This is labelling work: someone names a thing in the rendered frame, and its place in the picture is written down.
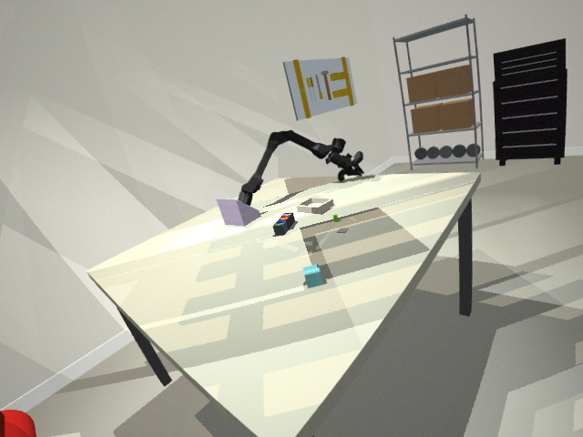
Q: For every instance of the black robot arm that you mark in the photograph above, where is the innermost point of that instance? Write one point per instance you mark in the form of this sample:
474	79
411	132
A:
277	138

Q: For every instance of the teal block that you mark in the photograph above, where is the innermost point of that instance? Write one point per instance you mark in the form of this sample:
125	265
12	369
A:
313	276

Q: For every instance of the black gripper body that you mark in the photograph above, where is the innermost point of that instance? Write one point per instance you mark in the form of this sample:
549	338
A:
347	164

